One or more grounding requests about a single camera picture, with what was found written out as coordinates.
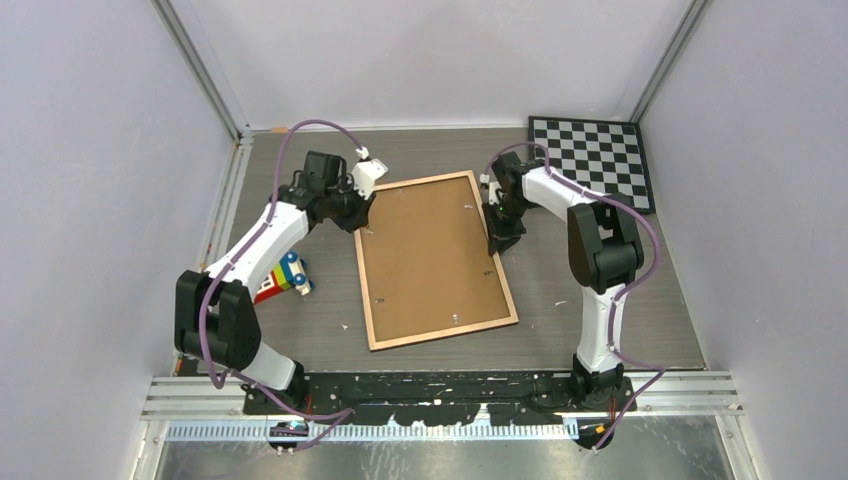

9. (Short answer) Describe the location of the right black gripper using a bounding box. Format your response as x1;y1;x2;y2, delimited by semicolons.
481;197;531;255

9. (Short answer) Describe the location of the black wooden picture frame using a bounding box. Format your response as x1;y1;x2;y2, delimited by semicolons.
353;169;521;352

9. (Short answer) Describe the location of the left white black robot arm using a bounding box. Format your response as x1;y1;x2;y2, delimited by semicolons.
174;149;388;414

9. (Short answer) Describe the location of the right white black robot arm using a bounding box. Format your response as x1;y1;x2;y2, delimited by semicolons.
480;151;644;411

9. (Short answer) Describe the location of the colourful toy block truck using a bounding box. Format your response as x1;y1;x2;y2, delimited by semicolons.
253;250;315;304

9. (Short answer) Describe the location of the black white checkerboard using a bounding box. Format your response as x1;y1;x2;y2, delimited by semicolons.
528;116;656;214

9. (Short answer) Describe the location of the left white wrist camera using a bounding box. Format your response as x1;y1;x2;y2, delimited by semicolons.
351;146;388;200

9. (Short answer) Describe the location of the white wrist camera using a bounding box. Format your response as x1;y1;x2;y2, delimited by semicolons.
479;173;499;205
351;146;388;200

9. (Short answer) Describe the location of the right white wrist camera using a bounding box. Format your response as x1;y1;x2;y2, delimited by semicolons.
479;173;499;205

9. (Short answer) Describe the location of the brown frame backing board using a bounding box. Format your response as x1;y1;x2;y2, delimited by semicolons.
360;176;513;344

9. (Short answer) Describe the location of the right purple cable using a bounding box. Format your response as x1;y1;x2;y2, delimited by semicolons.
488;141;666;452

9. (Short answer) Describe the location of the purple cable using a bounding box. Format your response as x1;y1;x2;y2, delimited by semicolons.
197;119;370;453
488;141;666;452

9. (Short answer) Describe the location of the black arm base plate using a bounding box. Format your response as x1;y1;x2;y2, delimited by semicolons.
243;371;637;427

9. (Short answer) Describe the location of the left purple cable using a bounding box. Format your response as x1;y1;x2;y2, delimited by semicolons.
197;119;370;453

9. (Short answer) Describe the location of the aluminium rail frame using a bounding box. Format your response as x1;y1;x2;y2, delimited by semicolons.
129;370;760;479

